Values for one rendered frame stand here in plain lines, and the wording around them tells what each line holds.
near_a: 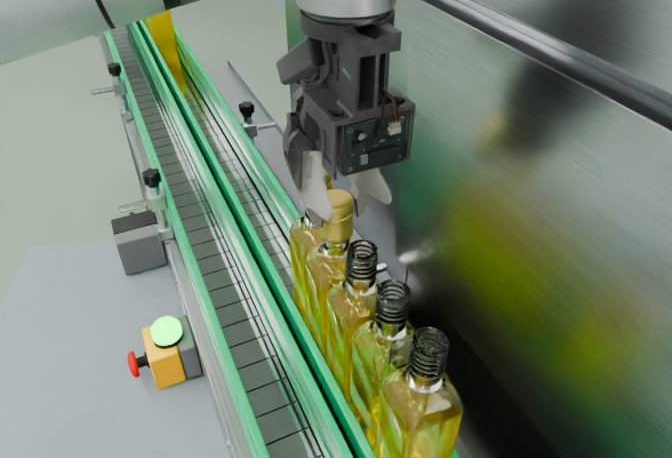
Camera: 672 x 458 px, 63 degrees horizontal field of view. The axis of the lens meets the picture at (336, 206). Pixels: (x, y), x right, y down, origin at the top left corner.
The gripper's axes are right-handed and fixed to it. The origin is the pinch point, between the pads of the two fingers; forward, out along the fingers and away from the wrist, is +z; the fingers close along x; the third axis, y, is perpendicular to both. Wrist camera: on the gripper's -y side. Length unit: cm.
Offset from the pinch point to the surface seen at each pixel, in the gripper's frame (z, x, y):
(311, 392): 18.8, -6.0, 6.8
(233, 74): 27, 14, -96
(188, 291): 27.3, -14.4, -22.4
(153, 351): 32.7, -21.4, -18.0
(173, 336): 30.8, -18.1, -17.8
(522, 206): -4.4, 12.3, 12.0
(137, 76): 27, -10, -105
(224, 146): 27, 2, -61
